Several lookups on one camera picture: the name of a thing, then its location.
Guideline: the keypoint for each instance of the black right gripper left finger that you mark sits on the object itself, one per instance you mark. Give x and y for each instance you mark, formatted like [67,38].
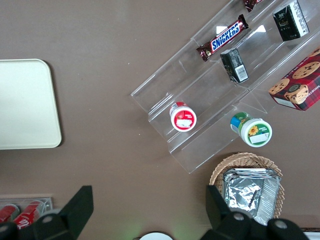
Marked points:
[75,212]

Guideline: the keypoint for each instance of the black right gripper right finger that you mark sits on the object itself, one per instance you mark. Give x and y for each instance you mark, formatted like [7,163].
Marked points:
[222,220]

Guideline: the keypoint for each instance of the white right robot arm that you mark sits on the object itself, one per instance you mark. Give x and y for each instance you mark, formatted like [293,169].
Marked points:
[156,236]

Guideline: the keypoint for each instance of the light tan wicker basket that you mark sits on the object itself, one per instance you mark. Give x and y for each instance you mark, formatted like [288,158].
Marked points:
[250,160]

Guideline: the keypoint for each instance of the white rectangular snack tray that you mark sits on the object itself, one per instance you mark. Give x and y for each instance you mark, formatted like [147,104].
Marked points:
[312,236]

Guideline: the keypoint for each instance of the beige plastic serving tray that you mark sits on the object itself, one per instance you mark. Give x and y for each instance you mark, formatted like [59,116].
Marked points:
[27,105]

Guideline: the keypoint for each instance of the clear acrylic bottle rack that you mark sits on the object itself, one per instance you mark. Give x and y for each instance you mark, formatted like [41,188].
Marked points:
[47,202]

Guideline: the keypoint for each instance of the silver foil packet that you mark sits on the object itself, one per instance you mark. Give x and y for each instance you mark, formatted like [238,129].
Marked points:
[247,192]

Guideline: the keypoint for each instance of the red cola bottle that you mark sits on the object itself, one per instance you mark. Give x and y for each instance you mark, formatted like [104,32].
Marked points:
[8,212]
[27,215]

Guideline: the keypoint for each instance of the green lidded yogurt cup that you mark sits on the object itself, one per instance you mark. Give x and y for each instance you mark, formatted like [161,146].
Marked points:
[256,131]

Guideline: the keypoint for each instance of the red lidded yogurt cup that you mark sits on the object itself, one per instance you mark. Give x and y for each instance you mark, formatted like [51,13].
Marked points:
[183,120]

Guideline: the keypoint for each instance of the clear acrylic stepped display stand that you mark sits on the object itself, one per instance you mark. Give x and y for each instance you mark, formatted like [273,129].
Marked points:
[195,82]

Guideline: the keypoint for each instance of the small black carton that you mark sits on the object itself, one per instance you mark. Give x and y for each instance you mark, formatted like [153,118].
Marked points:
[235,66]
[290,21]

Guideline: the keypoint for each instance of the red plaid cookie box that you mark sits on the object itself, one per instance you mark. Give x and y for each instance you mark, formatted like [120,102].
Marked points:
[300,85]

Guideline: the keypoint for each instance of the brown Snickers bar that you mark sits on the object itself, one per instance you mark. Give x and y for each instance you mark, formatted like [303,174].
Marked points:
[251,4]
[223,37]

